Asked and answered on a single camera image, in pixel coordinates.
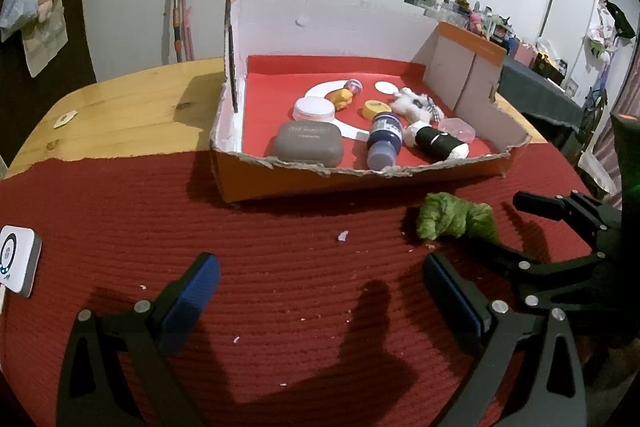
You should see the white square device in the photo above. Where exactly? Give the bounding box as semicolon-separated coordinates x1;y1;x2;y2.
0;224;42;297

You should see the row of bottles and toiletries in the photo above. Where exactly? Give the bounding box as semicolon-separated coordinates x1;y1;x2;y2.
420;0;581;92

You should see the dark blue bottle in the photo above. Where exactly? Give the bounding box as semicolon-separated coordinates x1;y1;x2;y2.
366;111;405;170

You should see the yellow bottle cap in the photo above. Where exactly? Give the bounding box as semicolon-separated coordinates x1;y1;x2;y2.
361;99;392;120

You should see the green plush toy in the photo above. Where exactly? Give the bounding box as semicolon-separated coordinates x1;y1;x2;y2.
416;192;501;244

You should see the white cabinet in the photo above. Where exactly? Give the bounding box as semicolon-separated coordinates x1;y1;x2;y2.
537;0;616;72

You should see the red woven mat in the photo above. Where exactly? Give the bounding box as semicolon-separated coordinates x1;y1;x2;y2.
0;139;626;427

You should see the white plush keychain toy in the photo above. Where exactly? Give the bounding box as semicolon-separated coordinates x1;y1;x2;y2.
390;88;446;124

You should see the black and white roll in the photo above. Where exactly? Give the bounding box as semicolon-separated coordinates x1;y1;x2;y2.
405;123;471;162

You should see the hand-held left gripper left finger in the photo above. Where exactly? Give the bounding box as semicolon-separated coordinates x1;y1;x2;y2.
56;252;222;427

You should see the grey oval case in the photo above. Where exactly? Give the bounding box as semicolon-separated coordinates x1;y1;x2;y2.
273;121;345;168

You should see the cardboard box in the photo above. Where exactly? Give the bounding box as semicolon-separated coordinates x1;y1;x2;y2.
209;0;532;208

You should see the clear plastic bag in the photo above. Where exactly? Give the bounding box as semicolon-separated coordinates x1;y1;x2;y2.
0;0;38;42

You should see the dark brown door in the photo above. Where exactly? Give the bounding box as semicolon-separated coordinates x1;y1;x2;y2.
0;0;98;168

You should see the clear jar with white lid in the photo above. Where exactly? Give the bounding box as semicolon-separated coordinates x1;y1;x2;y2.
293;97;336;124

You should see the dark cloth covered table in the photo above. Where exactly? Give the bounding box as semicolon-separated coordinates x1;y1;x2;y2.
497;54;586;142

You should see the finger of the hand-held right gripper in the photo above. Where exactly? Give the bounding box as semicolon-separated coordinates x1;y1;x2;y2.
470;232;621;308
514;189;623;253

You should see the yellow toy figure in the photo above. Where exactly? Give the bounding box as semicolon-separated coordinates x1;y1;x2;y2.
330;88;356;112

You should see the metal pole with red tip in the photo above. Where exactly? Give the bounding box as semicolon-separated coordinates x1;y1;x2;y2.
171;0;185;64

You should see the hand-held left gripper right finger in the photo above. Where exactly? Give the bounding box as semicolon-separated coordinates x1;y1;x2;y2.
422;252;588;427

